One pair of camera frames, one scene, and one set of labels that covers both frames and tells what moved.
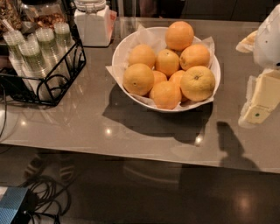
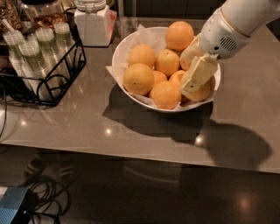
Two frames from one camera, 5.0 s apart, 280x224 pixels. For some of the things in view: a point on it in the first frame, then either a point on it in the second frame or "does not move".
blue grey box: (10, 202) does not move
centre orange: (167, 61) does not move
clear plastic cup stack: (52, 63) does not move
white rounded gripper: (268, 40) → (220, 34)
